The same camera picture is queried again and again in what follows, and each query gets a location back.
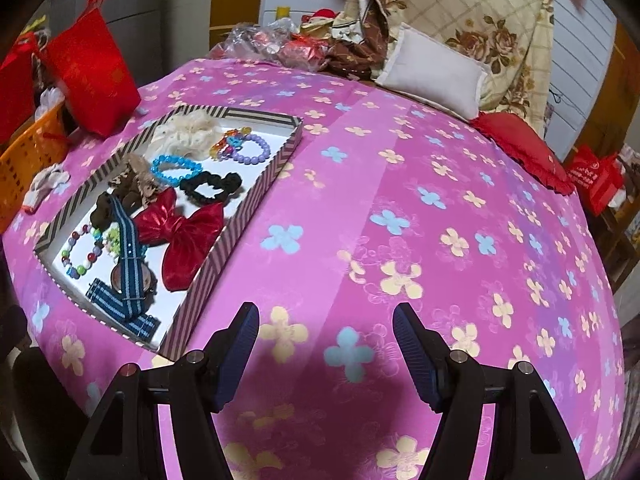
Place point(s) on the red white plush toy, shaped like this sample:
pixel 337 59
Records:
pixel 322 16

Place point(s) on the yellow cap bottle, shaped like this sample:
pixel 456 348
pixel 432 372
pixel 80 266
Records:
pixel 283 12

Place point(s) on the red satin hair bow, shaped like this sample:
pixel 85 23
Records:
pixel 190 245

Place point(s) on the cream lace scrunchie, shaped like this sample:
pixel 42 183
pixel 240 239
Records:
pixel 185 132

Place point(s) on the red ruffled cushion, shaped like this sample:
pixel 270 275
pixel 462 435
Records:
pixel 520 145

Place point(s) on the white pillow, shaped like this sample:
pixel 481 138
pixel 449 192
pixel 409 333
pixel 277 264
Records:
pixel 430 75

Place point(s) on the orange plastic basket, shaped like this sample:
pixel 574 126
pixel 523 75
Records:
pixel 30 160

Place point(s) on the red gift bag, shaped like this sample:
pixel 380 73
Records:
pixel 90 75

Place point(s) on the brown patterned quilt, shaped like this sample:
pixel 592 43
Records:
pixel 360 55

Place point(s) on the striped cardboard box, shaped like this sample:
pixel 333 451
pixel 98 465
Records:
pixel 240 220

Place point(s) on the dark brown scrunchie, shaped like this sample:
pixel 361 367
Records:
pixel 102 207

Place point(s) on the pink floral bed sheet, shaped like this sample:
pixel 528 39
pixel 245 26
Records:
pixel 400 260

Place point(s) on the clear plastic bags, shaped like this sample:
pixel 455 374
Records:
pixel 255 40

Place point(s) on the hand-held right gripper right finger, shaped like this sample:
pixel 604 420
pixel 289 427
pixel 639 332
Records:
pixel 415 355

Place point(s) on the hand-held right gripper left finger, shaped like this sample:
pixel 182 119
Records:
pixel 235 355

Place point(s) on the red plastic packet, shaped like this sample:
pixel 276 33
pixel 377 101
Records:
pixel 300 52

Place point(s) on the brown lace scrunchie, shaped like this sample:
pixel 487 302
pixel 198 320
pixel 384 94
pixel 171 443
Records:
pixel 140 180

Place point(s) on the red fabric bag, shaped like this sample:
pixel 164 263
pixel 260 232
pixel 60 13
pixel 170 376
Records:
pixel 15 90

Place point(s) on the black scrunchie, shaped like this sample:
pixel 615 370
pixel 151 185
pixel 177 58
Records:
pixel 230 182

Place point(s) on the beige floral quilt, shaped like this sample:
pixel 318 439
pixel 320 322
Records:
pixel 490 25

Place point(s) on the red printed shopping bag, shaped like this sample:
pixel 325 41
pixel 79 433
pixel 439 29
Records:
pixel 600 185

